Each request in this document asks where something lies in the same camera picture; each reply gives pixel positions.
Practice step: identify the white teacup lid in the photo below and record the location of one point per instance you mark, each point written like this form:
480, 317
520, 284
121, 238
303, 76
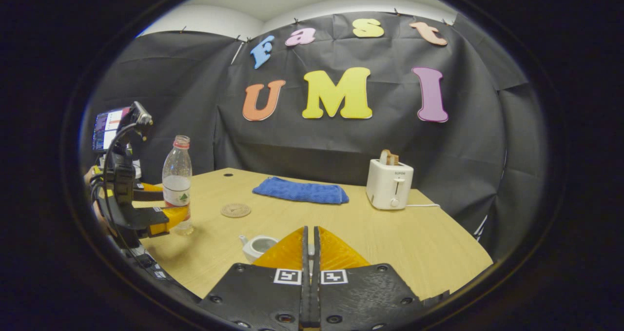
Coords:
311, 249

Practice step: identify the computer monitor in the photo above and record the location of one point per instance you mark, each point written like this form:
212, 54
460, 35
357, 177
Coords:
107, 128

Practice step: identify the toasted bread slice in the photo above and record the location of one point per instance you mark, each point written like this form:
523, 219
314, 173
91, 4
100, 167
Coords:
394, 160
384, 158

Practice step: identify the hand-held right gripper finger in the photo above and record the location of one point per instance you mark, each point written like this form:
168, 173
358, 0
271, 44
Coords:
305, 297
316, 297

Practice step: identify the round wooden coaster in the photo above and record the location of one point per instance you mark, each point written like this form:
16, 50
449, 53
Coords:
236, 210

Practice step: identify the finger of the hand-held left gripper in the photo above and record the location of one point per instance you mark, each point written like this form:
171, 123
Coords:
146, 188
146, 219

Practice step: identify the clear plastic water bottle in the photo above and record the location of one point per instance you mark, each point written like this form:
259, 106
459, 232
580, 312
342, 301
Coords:
177, 184

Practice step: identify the blue folded towel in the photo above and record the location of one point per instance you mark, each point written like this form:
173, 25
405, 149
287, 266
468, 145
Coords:
302, 192

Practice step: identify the white ceramic teacup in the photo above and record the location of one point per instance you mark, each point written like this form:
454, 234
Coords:
254, 253

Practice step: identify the white toaster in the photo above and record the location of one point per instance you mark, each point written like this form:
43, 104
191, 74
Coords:
387, 187

